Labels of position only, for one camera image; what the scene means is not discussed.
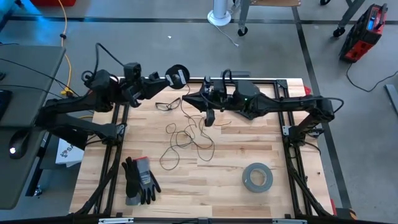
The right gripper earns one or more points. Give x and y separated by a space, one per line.
225 104

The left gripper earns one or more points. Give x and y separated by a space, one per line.
133 88

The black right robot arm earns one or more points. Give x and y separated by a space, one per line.
280 104

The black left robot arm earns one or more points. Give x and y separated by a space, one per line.
102 84

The clear safety glasses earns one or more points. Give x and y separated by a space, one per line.
174 103

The grey floor plate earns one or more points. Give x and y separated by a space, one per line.
242 74

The white pole base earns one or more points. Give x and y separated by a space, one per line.
219 15

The grey work glove red cuff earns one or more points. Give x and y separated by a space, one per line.
143 179

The black palm work glove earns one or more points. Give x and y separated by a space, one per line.
131 177

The red corner guard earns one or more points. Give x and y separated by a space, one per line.
333 207
307 91

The white paper box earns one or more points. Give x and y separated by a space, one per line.
66 154

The grey office desk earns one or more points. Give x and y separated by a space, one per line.
31 59

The wooden top rolling workbench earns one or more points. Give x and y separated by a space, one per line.
273 2

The red storage bin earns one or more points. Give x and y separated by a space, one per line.
53 2

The black computer mouse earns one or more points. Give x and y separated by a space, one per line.
18 146

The black keyboard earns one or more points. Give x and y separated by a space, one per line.
4 102

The red black tool case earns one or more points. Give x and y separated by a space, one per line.
360 37

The orange black corner block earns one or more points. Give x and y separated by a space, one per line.
346 214

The grey metal bar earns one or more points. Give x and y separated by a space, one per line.
392 99

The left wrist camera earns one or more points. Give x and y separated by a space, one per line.
132 71

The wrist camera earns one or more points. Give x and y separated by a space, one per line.
132 71
220 88

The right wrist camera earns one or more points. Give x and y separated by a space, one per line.
220 88

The grey duct tape roll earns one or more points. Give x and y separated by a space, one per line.
245 179

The silver metal bracket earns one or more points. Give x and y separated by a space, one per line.
115 220
289 221

